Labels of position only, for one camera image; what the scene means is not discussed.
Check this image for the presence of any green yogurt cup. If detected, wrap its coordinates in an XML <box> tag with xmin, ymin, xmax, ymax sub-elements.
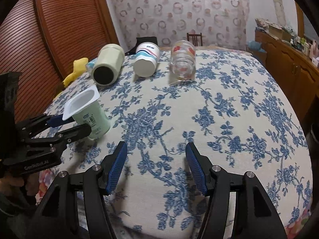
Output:
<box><xmin>62</xmin><ymin>85</ymin><xmax>110</xmax><ymax>139</ymax></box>

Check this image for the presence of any pale green cylindrical cup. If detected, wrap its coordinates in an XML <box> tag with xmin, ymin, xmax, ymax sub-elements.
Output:
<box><xmin>91</xmin><ymin>44</ymin><xmax>125</xmax><ymax>86</ymax></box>

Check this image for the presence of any white striped paper cup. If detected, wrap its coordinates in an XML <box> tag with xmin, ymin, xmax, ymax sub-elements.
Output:
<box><xmin>133</xmin><ymin>42</ymin><xmax>160</xmax><ymax>78</ymax></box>

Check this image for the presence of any floral glass cup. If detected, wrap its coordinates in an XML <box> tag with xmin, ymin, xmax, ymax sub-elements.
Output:
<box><xmin>170</xmin><ymin>40</ymin><xmax>196</xmax><ymax>80</ymax></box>

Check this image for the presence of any person's left hand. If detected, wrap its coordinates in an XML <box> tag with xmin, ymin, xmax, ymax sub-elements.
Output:
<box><xmin>1</xmin><ymin>173</ymin><xmax>39</xmax><ymax>196</ymax></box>

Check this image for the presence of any yellow plush toy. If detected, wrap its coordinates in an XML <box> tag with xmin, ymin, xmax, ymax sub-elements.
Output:
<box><xmin>54</xmin><ymin>58</ymin><xmax>89</xmax><ymax>99</ymax></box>

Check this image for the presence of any small blue-white bottle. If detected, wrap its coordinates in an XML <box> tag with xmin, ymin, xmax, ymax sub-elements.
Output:
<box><xmin>85</xmin><ymin>58</ymin><xmax>97</xmax><ymax>73</ymax></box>

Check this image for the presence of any brown louvered wardrobe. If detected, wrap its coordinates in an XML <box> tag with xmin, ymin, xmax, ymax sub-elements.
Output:
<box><xmin>1</xmin><ymin>0</ymin><xmax>118</xmax><ymax>122</ymax></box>

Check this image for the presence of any blue floral bed cloth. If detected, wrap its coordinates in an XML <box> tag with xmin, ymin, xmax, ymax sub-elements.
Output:
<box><xmin>39</xmin><ymin>49</ymin><xmax>314</xmax><ymax>239</ymax></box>

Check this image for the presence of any black bag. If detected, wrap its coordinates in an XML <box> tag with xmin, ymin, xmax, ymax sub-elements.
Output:
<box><xmin>124</xmin><ymin>36</ymin><xmax>159</xmax><ymax>56</ymax></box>

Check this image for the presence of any wooden sideboard cabinet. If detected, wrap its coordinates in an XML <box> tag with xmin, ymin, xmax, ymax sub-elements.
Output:
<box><xmin>255</xmin><ymin>30</ymin><xmax>318</xmax><ymax>130</ymax></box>

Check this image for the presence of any pink tissue box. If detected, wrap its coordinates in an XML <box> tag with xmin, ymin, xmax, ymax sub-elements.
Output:
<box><xmin>311</xmin><ymin>57</ymin><xmax>319</xmax><ymax>68</ymax></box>

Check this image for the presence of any teal cloth bundle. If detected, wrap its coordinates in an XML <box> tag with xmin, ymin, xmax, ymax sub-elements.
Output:
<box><xmin>248</xmin><ymin>40</ymin><xmax>266</xmax><ymax>53</ymax></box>

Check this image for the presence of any pink circle patterned curtain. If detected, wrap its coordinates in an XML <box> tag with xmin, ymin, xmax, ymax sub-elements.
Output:
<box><xmin>111</xmin><ymin>0</ymin><xmax>249</xmax><ymax>50</ymax></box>

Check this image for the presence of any dark wooden chair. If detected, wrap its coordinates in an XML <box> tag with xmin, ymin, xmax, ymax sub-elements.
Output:
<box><xmin>187</xmin><ymin>33</ymin><xmax>203</xmax><ymax>46</ymax></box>

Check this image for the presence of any cardboard box on sideboard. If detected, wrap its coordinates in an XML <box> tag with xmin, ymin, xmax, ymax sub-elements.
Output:
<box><xmin>268</xmin><ymin>24</ymin><xmax>292</xmax><ymax>42</ymax></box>

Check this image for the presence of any grey window blind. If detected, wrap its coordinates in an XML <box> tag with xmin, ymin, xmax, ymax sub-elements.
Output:
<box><xmin>303</xmin><ymin>13</ymin><xmax>319</xmax><ymax>43</ymax></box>

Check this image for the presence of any tied beige curtain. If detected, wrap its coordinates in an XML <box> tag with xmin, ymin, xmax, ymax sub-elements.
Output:
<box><xmin>273</xmin><ymin>0</ymin><xmax>287</xmax><ymax>26</ymax></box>

